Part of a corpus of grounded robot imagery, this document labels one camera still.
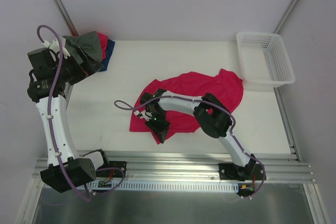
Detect crimson pink t shirt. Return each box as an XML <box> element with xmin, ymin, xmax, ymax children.
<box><xmin>141</xmin><ymin>69</ymin><xmax>244</xmax><ymax>138</ymax></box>

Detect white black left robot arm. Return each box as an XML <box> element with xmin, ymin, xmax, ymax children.
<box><xmin>27</xmin><ymin>47</ymin><xmax>110</xmax><ymax>193</ymax></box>

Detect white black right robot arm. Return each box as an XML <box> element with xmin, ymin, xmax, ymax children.
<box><xmin>133</xmin><ymin>89</ymin><xmax>261</xmax><ymax>182</ymax></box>

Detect folded red t shirt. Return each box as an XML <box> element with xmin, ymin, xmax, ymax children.
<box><xmin>97</xmin><ymin>33</ymin><xmax>108</xmax><ymax>60</ymax></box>

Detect white plastic mesh basket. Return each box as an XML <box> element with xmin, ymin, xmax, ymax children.
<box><xmin>236</xmin><ymin>31</ymin><xmax>295</xmax><ymax>91</ymax></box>

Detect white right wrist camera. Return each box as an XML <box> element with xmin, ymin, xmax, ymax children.
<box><xmin>133</xmin><ymin>110</ymin><xmax>152</xmax><ymax>121</ymax></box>

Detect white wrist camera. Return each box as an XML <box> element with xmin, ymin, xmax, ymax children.
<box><xmin>41</xmin><ymin>38</ymin><xmax>71</xmax><ymax>59</ymax></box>
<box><xmin>133</xmin><ymin>110</ymin><xmax>152</xmax><ymax>121</ymax></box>

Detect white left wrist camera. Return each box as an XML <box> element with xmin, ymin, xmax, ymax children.
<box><xmin>41</xmin><ymin>38</ymin><xmax>71</xmax><ymax>59</ymax></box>

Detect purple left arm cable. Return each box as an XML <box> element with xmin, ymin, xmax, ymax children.
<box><xmin>36</xmin><ymin>25</ymin><xmax>125</xmax><ymax>203</ymax></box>

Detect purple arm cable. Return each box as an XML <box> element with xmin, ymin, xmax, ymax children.
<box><xmin>114</xmin><ymin>97</ymin><xmax>267</xmax><ymax>201</ymax></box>
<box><xmin>36</xmin><ymin>25</ymin><xmax>125</xmax><ymax>203</ymax></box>

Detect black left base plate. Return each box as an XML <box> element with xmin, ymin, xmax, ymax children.
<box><xmin>101</xmin><ymin>161</ymin><xmax>127</xmax><ymax>178</ymax></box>

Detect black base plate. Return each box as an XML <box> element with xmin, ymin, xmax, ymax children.
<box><xmin>218</xmin><ymin>163</ymin><xmax>266</xmax><ymax>182</ymax></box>
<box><xmin>101</xmin><ymin>161</ymin><xmax>127</xmax><ymax>178</ymax></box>

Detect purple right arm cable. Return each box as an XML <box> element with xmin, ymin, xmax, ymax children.
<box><xmin>114</xmin><ymin>97</ymin><xmax>267</xmax><ymax>201</ymax></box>

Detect white slotted cable duct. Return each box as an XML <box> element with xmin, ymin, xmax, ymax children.
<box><xmin>89</xmin><ymin>180</ymin><xmax>240</xmax><ymax>192</ymax></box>

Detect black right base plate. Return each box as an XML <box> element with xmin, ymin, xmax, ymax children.
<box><xmin>218</xmin><ymin>163</ymin><xmax>266</xmax><ymax>182</ymax></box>

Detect aluminium frame rail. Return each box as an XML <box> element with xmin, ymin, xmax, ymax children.
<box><xmin>33</xmin><ymin>150</ymin><xmax>315</xmax><ymax>184</ymax></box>

